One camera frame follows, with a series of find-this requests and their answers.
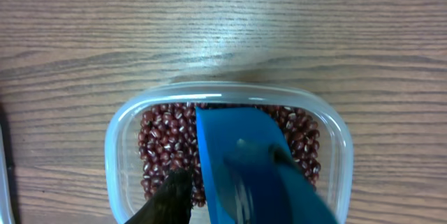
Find red adzuki beans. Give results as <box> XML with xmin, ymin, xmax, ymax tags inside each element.
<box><xmin>138</xmin><ymin>102</ymin><xmax>321</xmax><ymax>207</ymax></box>

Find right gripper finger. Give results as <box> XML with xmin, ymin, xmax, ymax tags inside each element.
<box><xmin>126</xmin><ymin>168</ymin><xmax>193</xmax><ymax>224</ymax></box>

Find clear plastic food container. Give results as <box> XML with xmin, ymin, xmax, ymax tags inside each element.
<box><xmin>105</xmin><ymin>81</ymin><xmax>353</xmax><ymax>223</ymax></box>

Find blue plastic measuring scoop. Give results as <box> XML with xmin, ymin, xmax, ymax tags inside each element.
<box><xmin>196</xmin><ymin>107</ymin><xmax>337</xmax><ymax>224</ymax></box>

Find white digital kitchen scale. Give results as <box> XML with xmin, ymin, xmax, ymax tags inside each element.
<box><xmin>0</xmin><ymin>135</ymin><xmax>15</xmax><ymax>224</ymax></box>

